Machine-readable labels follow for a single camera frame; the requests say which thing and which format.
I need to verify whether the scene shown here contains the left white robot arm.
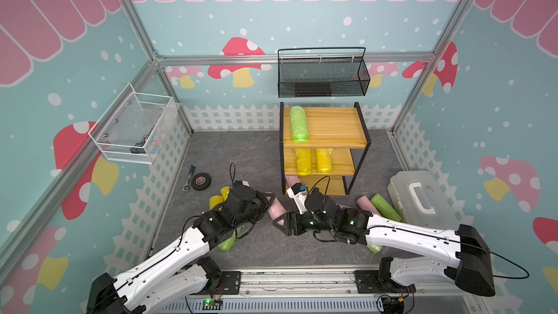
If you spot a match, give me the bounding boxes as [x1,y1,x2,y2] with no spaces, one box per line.
[86,181,276,313]

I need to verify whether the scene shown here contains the green trash bag roll floor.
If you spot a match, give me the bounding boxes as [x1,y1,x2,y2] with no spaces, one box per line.
[367,245,382,254]

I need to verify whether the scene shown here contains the green handled ratchet wrench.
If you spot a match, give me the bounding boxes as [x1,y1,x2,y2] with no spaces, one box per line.
[182,164,196,192]

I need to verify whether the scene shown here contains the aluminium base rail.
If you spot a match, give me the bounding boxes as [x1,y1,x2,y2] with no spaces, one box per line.
[154,266,488,313]

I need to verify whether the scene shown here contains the yellow trash bag roll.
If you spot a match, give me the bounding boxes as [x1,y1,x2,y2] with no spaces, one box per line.
[220,186,230,201]
[209,196,225,209]
[294,148,312,176]
[315,148,333,174]

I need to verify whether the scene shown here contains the white wire mesh basket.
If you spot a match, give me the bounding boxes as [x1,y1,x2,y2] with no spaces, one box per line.
[89,84,178,164]

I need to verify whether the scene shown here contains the pink trash bag roll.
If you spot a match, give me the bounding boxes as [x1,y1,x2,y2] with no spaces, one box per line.
[356,196,379,215]
[268,198,286,220]
[286,175,301,187]

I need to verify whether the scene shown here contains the green circuit board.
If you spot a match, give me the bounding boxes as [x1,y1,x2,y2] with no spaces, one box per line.
[201,298,223,311]

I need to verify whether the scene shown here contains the black tape roll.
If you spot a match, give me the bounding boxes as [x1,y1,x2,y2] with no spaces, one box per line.
[190,172,212,191]

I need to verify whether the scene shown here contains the translucent plastic storage box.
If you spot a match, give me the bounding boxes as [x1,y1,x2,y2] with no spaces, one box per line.
[387,171,459,230]

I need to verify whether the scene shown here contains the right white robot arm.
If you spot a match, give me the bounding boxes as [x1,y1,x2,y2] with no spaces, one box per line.
[273,189,496,297]

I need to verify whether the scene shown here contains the wooden three-tier shelf black frame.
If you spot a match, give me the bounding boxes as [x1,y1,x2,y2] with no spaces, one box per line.
[279,102,371,196]

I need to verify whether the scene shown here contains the black wire mesh basket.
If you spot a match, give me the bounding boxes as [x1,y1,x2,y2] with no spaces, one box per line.
[277,47,371,98]

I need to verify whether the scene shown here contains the green trash bag roll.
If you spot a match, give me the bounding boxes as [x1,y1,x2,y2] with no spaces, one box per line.
[371,194,403,222]
[289,106,310,143]
[217,231,237,252]

